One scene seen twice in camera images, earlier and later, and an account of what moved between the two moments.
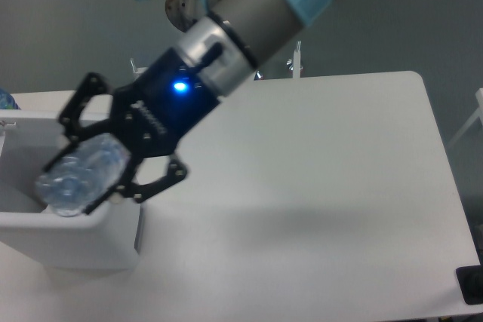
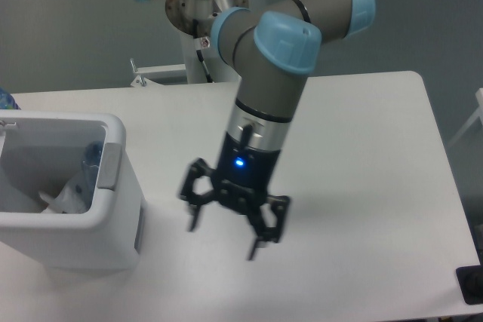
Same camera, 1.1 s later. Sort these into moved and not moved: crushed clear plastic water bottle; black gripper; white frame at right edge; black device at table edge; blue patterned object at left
Moved: black gripper; crushed clear plastic water bottle
Not moved: black device at table edge; blue patterned object at left; white frame at right edge
